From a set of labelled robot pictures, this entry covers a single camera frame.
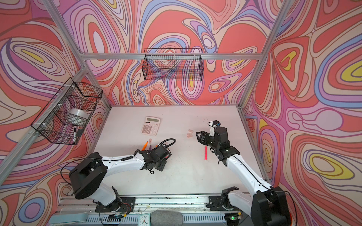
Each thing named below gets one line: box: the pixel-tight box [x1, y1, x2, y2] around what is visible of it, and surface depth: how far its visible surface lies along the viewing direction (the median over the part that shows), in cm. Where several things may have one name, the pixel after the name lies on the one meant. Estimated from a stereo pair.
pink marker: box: [204, 145, 208, 161], surface depth 95 cm
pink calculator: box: [140, 116, 161, 137], surface depth 106 cm
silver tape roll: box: [67, 108, 90, 120], surface depth 75 cm
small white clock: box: [138, 213, 151, 226], surface depth 69 cm
